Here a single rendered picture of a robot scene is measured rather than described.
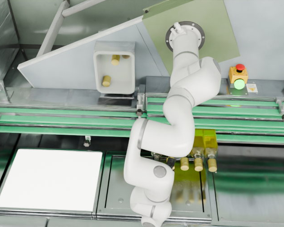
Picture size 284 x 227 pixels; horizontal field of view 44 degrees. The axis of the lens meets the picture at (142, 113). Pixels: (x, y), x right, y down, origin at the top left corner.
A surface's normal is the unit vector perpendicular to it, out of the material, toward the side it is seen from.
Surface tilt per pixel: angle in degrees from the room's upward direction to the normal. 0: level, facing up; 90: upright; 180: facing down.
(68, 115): 90
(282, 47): 0
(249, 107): 90
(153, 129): 71
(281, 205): 90
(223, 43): 1
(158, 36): 1
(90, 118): 90
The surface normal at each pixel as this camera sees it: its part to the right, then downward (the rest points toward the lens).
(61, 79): -0.04, 0.69
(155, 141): -0.20, 0.21
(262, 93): 0.00, -0.73
